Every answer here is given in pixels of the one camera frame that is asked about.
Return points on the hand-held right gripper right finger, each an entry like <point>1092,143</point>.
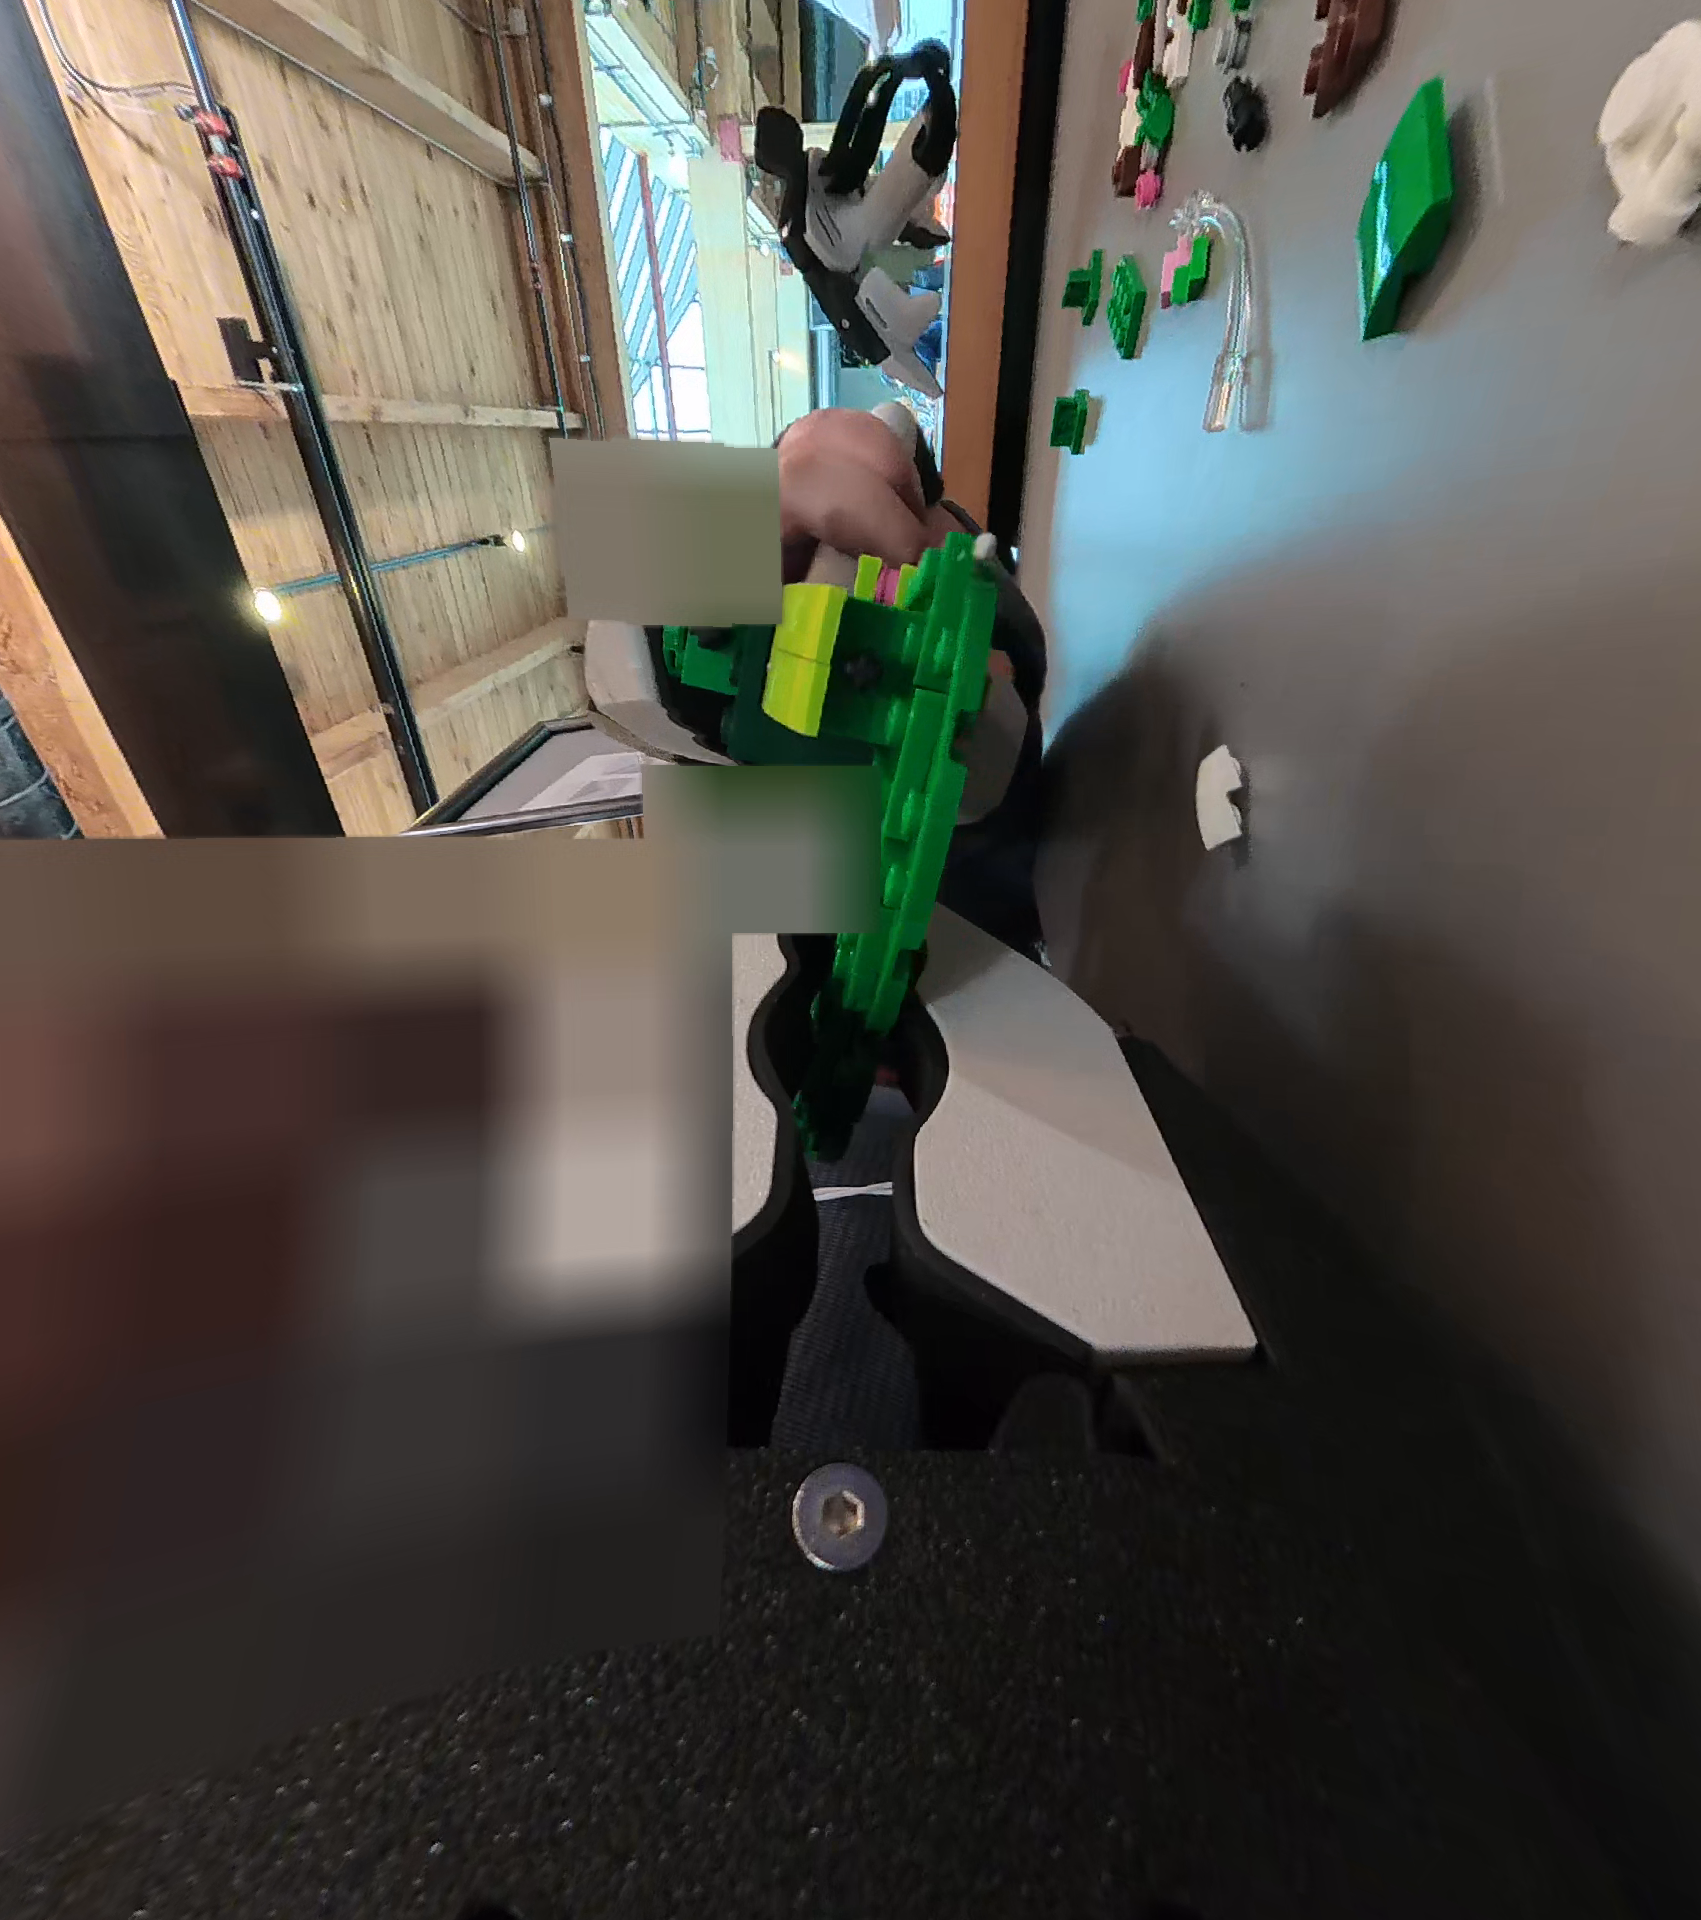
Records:
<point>1076,1171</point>

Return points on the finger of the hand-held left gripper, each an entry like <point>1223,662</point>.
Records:
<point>1013,704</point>
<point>633,691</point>

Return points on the green curved lego slope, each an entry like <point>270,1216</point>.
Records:
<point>1407,211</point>

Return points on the small white lego piece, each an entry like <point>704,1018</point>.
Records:
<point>1218,795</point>

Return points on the white chunky lego piece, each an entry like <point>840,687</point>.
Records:
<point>1683,129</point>

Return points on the green lego baseplate build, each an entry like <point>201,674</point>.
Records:
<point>926,781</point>

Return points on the scattered small lego pieces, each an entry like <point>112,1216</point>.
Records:
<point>1127,308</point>

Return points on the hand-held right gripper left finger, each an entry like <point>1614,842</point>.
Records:
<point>761,1141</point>

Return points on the transparent curved lego tube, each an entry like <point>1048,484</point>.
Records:
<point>1248,315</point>

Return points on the person's left hand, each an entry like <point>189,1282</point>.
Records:
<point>851,496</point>

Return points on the black conduit pipe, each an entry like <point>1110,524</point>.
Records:
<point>310,420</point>

